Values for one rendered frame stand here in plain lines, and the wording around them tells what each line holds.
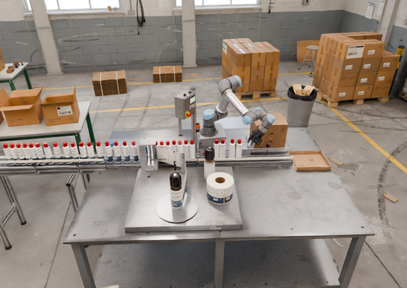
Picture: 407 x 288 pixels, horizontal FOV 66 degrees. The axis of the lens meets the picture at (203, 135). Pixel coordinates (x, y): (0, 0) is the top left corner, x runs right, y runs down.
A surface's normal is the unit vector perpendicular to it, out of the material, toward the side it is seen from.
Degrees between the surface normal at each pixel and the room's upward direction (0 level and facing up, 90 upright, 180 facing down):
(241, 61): 90
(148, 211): 0
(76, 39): 90
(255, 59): 90
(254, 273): 0
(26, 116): 90
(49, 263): 0
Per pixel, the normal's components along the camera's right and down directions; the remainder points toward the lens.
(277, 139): 0.04, 0.50
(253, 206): 0.00, -0.86
